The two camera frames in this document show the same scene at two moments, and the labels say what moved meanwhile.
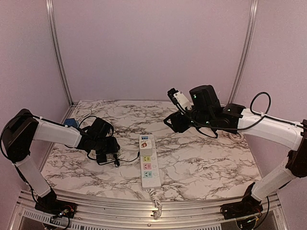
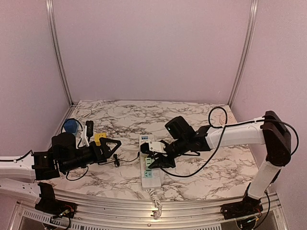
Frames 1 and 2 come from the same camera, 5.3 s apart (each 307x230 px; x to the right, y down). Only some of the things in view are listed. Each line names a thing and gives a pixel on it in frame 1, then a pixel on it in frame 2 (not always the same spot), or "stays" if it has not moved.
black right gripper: [178, 126] → [162, 162]
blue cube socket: [70, 122] stays
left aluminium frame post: [58, 45] stays
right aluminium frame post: [251, 33] stays
